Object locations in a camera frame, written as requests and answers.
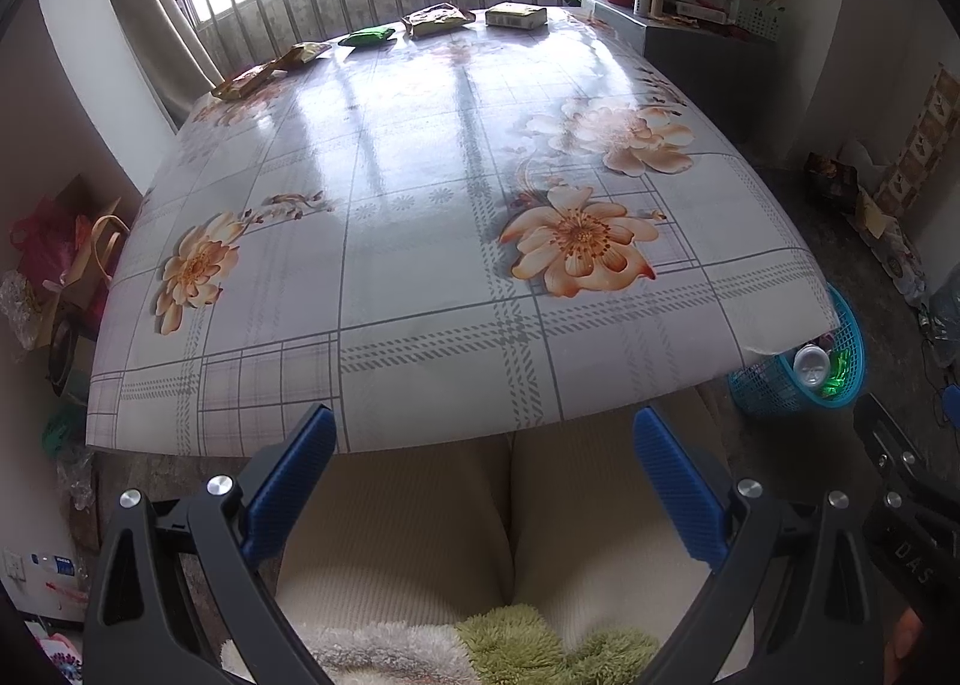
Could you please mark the brown yellow snack packet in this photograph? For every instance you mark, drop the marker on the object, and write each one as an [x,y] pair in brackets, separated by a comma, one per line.
[304,53]

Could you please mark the brown paper bag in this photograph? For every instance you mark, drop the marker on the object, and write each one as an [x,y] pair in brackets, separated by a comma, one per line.
[82,295]

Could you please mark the dark snack box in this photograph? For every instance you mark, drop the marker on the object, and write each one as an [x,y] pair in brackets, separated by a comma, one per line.
[832,178]

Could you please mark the grey cabinet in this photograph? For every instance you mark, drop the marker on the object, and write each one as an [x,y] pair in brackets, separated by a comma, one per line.
[697,85]

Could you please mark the yellow white box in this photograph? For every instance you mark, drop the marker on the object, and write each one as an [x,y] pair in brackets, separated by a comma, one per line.
[516,15]

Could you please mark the small green packet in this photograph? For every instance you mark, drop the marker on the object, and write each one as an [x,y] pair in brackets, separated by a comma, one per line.
[367,36]

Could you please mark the pale green storage basket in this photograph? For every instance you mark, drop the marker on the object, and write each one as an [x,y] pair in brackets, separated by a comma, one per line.
[757,21]

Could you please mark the blue plastic basket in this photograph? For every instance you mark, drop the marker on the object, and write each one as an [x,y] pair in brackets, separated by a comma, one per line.
[757,392]

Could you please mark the tan snack packet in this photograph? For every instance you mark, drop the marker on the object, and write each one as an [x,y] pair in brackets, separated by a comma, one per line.
[439,18]

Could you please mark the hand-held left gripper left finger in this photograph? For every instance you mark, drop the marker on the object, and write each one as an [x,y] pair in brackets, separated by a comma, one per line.
[289,482]

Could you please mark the fluffy green white jacket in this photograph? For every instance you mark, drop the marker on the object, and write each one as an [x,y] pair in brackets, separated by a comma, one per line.
[525,644]

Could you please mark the large green snack bag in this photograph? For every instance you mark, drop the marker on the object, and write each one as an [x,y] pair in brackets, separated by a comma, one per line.
[840,373]

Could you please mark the clear plastic cup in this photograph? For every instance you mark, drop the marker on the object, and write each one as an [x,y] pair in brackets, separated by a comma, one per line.
[810,366]

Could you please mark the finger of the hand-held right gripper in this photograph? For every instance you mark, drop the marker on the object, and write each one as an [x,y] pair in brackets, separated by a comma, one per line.
[889,460]

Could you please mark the person's right hand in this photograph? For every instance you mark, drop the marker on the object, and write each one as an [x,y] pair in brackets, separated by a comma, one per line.
[909,655]

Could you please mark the clear water bottle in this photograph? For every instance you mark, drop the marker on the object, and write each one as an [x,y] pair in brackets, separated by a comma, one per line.
[52,565]

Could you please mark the pink plastic bag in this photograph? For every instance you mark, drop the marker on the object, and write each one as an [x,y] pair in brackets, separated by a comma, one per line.
[41,242]

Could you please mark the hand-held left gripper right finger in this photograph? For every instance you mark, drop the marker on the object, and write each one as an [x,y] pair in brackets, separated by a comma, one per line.
[675,482]

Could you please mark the patterned cardboard panel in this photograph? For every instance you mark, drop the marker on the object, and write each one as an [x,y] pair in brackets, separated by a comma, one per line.
[919,145]

